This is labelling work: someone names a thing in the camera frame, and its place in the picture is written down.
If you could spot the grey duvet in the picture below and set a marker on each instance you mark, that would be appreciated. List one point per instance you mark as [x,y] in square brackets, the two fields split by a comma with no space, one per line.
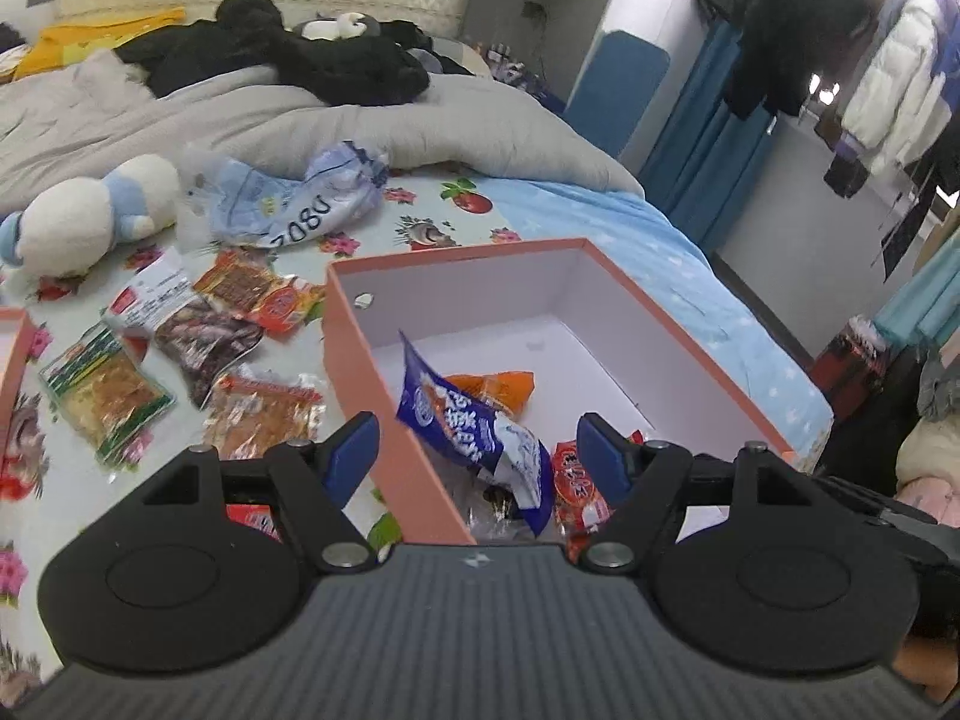
[300,127]

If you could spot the white and blue plush toy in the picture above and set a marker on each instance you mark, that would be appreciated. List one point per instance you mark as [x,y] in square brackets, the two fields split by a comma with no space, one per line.
[75,217]

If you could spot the black wall socket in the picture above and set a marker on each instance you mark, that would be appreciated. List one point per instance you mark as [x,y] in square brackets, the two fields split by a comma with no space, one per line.
[532,10]

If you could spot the light blue bedsheet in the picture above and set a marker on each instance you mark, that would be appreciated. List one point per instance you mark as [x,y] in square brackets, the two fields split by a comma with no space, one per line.
[675,255]

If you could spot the hanging white jacket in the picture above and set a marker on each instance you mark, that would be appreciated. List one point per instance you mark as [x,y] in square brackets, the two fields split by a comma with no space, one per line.
[900,82]

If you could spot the clear orange snack packet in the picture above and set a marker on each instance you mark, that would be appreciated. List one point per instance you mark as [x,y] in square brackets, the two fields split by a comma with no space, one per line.
[262,412]

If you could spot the teal cloth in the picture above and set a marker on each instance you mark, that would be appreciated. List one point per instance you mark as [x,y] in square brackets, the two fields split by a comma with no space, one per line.
[922,292]

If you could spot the green snack packet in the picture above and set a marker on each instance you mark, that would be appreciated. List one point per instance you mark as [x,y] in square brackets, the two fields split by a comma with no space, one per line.
[105,390]

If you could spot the pink cardboard box lid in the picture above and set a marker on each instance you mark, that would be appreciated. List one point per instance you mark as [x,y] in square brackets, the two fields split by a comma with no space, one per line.
[11,360]

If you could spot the floral printed tablecloth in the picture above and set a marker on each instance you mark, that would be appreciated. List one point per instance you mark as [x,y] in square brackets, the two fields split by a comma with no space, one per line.
[45,510]

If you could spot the red snack packet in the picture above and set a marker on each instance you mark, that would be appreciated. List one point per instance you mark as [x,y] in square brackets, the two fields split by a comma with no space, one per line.
[255,519]
[574,487]

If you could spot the blue chair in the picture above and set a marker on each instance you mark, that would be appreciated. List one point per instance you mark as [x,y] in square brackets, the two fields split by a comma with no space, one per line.
[615,90]

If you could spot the pink cardboard box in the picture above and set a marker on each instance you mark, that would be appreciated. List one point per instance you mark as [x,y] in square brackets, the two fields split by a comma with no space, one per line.
[525,292]

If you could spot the red and black bag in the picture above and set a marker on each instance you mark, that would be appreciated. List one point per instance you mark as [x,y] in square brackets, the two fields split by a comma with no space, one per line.
[855,367]

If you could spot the yellow blanket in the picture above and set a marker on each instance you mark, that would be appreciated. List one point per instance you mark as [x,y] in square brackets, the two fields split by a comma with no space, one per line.
[90,37]

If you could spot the blue snack packet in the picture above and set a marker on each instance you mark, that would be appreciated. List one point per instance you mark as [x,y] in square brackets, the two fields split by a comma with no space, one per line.
[450,412]

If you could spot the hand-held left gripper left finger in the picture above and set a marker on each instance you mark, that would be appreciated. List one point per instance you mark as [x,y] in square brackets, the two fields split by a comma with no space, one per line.
[349,457]

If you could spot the dark white-label snack packet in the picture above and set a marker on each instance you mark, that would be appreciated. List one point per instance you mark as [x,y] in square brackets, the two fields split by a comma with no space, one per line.
[202,337]

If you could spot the hanging dark jacket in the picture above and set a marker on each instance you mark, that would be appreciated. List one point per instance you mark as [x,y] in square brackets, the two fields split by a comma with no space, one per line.
[795,22]

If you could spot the orange-red snack packet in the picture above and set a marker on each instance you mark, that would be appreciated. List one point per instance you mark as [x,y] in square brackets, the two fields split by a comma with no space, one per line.
[255,289]

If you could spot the black clothing heap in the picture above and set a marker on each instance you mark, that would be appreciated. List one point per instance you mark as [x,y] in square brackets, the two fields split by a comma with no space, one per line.
[315,60]

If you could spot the heap of folded clothes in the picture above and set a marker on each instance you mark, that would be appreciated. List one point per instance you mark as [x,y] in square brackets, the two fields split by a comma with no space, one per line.
[9,52]

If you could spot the cream and pink bedding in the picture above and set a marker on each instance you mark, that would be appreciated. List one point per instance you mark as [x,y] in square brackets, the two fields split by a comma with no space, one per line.
[930,465]

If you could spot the black and white plush toy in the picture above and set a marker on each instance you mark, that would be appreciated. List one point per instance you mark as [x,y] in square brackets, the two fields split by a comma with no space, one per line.
[337,26]

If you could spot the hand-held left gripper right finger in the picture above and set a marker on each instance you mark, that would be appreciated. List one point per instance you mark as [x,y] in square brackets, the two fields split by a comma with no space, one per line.
[604,457]

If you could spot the patterned purple cloth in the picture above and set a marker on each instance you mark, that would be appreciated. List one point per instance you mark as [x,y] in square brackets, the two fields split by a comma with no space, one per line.
[517,71]

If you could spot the blue curtain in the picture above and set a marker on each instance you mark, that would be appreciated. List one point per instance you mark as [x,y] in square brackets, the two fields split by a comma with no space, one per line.
[705,150]

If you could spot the crumpled blue white plastic bag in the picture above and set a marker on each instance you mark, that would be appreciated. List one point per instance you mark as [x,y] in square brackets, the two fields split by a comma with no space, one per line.
[270,195]

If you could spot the clear brown snack packet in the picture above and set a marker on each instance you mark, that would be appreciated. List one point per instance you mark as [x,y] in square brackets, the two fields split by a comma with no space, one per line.
[491,510]

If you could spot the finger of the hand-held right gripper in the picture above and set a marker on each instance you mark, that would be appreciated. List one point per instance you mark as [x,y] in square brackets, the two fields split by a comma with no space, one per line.
[892,521]

